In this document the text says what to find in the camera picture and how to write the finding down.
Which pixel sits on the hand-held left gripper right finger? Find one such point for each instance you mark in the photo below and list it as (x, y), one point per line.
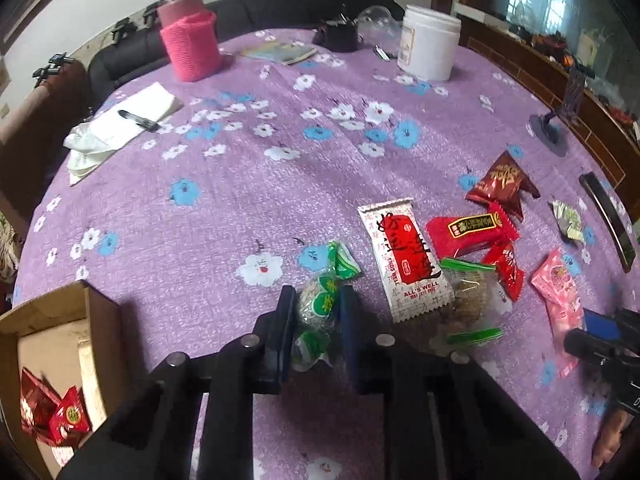
(350, 330)

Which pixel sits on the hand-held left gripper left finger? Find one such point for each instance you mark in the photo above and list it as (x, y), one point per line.
(285, 325)

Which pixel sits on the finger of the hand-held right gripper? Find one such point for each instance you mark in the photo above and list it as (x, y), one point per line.
(590, 347)
(602, 325)

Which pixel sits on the green candy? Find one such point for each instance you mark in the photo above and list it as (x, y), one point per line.
(317, 305)

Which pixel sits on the pink snack packet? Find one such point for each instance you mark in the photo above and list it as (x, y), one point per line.
(557, 300)

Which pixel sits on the cardboard box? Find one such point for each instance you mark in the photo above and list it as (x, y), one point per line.
(55, 330)

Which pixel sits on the large dark red snack packet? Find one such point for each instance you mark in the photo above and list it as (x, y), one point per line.
(35, 405)

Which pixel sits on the person's right hand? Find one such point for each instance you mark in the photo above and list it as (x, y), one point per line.
(612, 440)

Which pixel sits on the black phone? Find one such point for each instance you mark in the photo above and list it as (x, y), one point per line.
(607, 220)

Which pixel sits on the small red wrapped candy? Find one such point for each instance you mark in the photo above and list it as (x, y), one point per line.
(507, 270)

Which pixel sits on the small green-white packet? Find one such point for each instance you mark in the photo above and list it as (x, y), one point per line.
(567, 220)

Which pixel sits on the clear packet with green edges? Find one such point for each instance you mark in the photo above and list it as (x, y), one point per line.
(470, 295)

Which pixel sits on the purple floral tablecloth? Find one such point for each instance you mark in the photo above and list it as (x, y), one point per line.
(250, 170)

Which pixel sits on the dark red-brown snack packet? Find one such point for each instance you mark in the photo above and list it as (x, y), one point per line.
(502, 185)

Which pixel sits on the black phone stand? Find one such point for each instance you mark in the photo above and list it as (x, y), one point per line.
(550, 127)

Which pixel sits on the black pen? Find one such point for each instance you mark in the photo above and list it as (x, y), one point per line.
(139, 120)

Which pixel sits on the white plastic bag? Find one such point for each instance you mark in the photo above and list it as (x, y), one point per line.
(87, 152)

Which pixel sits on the booklet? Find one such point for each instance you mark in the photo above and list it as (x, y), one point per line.
(280, 52)

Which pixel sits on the small black-white gadget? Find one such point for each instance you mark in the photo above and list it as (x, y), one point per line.
(381, 52)

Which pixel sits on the wooden cabinet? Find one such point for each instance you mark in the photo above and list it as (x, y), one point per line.
(500, 55)

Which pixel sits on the black pouch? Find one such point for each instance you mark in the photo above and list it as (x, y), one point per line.
(337, 35)

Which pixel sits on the thermos with pink knitted sleeve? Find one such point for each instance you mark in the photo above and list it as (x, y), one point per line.
(192, 45)

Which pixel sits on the white plastic jar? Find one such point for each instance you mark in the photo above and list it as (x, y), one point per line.
(427, 45)

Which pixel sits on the brown armchair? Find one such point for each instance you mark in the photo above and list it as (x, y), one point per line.
(35, 130)

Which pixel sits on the black sofa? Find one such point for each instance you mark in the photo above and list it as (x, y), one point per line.
(280, 7)

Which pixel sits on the white flat box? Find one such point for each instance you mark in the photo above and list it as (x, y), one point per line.
(475, 12)

